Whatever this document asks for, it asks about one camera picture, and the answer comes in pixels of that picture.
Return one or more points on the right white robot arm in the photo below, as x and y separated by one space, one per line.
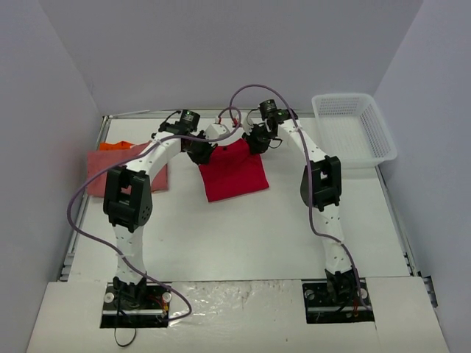
320 191

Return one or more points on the pink folded t-shirt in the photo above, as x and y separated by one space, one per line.
99 160

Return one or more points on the red t-shirt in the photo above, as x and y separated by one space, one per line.
233 171

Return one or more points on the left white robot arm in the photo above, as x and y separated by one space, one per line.
128 194

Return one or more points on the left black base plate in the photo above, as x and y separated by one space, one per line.
152 311

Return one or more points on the orange folded t-shirt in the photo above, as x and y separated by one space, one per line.
121 145

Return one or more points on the white plastic basket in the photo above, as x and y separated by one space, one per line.
352 127

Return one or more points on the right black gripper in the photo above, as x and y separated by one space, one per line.
256 140

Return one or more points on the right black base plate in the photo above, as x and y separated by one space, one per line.
322 308

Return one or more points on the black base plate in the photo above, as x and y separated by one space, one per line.
322 308
152 311

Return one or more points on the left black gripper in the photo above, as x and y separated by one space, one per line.
202 151

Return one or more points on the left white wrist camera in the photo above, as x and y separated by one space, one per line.
216 131

